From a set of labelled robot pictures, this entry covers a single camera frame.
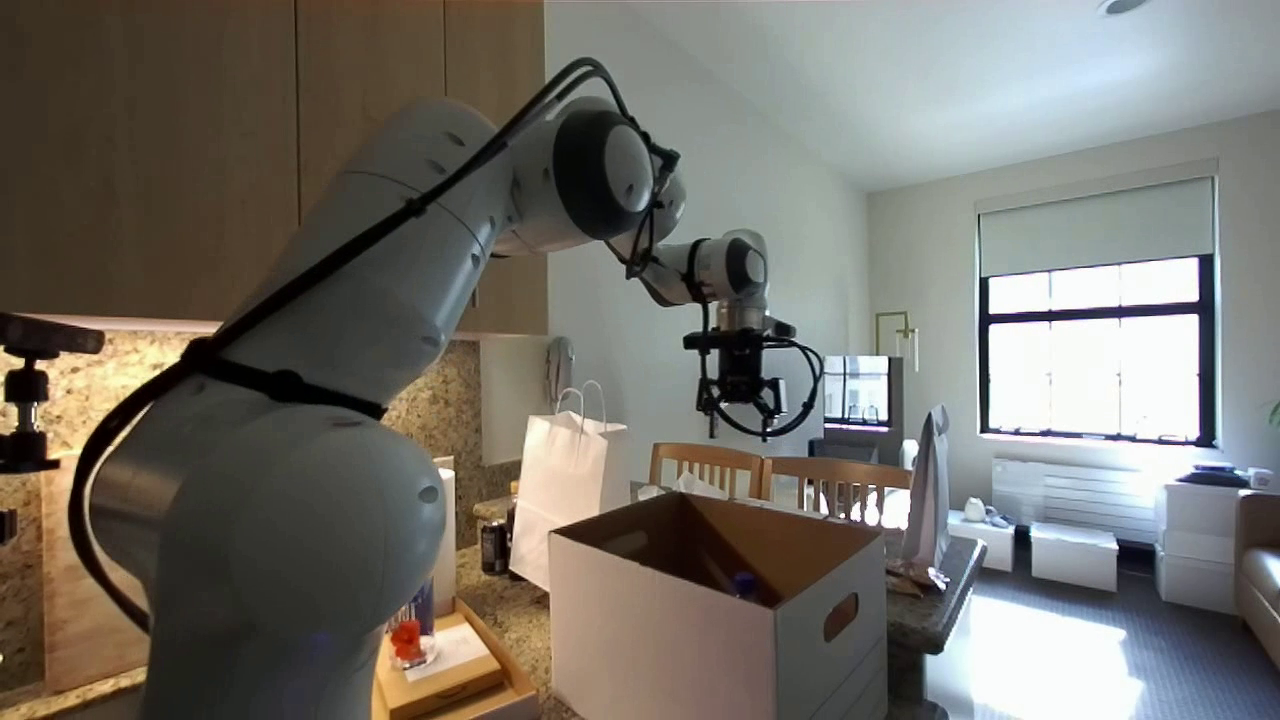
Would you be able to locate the white paper shopping bag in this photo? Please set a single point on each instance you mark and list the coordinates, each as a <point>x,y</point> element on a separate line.
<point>563,495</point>

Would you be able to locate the white drawer dresser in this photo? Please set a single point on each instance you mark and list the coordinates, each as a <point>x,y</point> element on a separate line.
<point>1202,546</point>

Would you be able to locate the black framed window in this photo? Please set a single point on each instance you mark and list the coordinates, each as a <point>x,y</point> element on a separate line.
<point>1096,354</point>

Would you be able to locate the white hanging cloth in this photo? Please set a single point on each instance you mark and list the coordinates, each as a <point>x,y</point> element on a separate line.
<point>930,495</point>

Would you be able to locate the dark jar with tan lid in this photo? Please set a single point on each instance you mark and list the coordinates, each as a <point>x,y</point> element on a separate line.
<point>497,551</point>

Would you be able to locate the tan wooden board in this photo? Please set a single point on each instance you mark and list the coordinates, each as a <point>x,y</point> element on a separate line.
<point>443,686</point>

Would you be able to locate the dark items on dresser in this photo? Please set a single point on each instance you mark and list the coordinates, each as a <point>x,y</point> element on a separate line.
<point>1214,479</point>

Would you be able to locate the wooden upper kitchen cabinet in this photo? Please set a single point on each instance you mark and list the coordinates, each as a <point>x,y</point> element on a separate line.
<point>132,147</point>

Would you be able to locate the white radiator cover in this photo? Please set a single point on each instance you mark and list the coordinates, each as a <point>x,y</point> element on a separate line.
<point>1080,501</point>

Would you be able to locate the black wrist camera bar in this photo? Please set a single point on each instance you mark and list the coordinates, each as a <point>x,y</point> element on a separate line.
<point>742,341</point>

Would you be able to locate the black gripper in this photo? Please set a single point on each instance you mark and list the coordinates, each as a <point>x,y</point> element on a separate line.
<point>745,378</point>

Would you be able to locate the small television screen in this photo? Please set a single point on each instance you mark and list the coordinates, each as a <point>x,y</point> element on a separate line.
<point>862,395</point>

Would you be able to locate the thin metal frame stand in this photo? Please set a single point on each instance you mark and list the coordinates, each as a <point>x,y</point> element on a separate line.
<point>911,345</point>

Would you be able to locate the white card with black mark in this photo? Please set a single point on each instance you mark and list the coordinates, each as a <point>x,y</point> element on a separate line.
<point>465,654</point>

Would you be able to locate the white paper towel roll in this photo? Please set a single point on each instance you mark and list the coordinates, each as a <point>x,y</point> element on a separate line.
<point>445,535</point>

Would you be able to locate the white cardboard storage box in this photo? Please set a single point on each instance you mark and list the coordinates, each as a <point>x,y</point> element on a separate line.
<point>642,640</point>

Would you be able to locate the dark television stand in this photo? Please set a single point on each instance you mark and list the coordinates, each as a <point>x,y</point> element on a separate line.
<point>852,450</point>

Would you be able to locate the round ceiling light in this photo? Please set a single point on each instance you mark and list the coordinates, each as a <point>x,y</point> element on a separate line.
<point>1123,6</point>

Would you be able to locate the white storage cube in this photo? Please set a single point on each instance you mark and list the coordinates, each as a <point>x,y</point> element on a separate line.
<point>1073,557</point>
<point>985,546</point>

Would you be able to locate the brown sofa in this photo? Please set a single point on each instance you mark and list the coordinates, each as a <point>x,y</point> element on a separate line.
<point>1262,585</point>

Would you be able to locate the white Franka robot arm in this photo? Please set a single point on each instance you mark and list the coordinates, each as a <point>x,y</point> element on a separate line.
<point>267,563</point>

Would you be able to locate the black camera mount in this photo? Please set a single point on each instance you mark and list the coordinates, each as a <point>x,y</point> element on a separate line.
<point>24,385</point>

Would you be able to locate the white roller blind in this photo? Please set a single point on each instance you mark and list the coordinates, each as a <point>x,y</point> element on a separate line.
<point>1096,226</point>

